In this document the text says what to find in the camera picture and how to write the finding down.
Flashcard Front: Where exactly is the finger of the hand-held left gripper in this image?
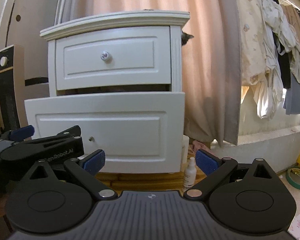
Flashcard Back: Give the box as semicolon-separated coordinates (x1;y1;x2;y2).
9;125;36;142
32;125;82;143

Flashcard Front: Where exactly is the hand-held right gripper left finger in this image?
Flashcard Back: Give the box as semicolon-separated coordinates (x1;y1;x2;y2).
27;149;117;201

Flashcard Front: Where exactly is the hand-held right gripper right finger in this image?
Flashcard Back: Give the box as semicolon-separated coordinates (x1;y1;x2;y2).
185;149;278;201

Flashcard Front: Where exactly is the white drawer without knob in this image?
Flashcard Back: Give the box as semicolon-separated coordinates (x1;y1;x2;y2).
24;92;186;174

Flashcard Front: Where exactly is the white drawer with round knob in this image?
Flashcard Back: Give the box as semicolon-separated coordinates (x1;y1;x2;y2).
55;26;172;91

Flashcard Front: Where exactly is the white spray bottle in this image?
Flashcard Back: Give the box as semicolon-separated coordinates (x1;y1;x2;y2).
183;157;198;193

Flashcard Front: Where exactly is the white cylindrical container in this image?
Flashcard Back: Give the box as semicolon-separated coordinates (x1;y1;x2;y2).
182;135;191;166

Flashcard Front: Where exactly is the black tower heater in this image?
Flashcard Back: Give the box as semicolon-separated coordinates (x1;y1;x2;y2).
0;44;25;136

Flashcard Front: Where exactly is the green round tray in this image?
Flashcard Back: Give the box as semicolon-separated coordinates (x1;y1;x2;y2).
286;166;300;190

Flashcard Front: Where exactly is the white wooden nightstand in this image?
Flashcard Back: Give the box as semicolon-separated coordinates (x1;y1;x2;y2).
39;10;191;174

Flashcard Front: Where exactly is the pink curtain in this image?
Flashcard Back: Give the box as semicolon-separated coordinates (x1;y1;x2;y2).
61;0;242;147

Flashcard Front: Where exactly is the grey hanging garment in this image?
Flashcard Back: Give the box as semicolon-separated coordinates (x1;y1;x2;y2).
282;72;300;117

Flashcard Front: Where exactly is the dark furry thing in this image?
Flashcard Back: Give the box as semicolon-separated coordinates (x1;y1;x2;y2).
181;30;194;47

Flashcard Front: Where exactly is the black hanging garment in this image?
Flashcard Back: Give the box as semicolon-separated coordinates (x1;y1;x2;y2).
264;0;292;89

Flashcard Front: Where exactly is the cream floral hanging garment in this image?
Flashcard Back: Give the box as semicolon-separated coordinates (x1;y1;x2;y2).
234;0;269;88

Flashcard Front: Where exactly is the white hanging shirt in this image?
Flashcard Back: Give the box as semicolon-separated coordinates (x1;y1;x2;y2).
255;0;300;83

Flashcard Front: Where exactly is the beige hanging garment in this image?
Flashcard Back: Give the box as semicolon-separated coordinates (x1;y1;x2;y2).
281;4;300;68

